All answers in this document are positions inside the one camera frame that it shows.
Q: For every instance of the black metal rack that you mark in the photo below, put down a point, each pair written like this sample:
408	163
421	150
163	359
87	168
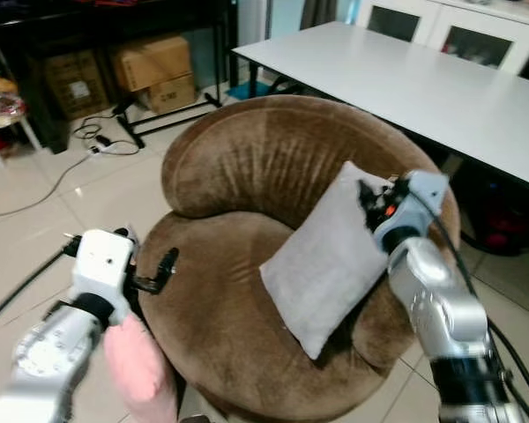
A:
70	18

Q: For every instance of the small printed cardboard box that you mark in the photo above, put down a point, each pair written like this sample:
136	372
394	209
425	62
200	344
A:
172	94

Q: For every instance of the white stool with snacks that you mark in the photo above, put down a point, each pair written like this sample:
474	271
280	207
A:
0	110

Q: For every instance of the long white table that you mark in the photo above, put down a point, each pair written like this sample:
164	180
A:
379	70

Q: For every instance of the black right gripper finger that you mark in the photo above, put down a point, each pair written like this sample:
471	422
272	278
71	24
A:
367	194

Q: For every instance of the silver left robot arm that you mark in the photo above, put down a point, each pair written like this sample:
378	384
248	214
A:
48	361

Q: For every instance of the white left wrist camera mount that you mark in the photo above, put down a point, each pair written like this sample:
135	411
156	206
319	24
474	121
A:
101	264

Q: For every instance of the large cardboard box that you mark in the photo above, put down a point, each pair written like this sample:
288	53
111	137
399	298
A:
150	62

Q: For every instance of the labelled cardboard box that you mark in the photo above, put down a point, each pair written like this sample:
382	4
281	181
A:
75	84

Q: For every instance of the pink pillow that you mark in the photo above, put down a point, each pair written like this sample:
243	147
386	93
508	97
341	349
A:
141	370

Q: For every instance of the grey pillow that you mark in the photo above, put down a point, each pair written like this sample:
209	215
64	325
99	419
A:
322	264

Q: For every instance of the white glass-door cabinet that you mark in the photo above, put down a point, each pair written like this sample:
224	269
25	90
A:
502	26

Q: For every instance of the brown round velvet sofa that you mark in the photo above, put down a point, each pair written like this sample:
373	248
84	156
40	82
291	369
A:
247	159

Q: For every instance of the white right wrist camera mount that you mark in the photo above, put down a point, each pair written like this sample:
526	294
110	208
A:
414	203

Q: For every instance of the grey curtain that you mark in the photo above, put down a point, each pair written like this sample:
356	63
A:
317	12

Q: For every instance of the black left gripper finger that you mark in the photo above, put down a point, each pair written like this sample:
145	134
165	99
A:
166	271
121	233

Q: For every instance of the blue floor mat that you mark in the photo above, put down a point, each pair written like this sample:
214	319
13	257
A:
247	90

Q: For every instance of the red and black appliance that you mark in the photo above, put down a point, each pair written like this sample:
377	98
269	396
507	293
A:
502	220

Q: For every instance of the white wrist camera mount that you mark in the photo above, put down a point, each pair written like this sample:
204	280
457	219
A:
414	203
101	264

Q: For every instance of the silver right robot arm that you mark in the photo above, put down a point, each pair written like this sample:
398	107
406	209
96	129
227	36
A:
441	308

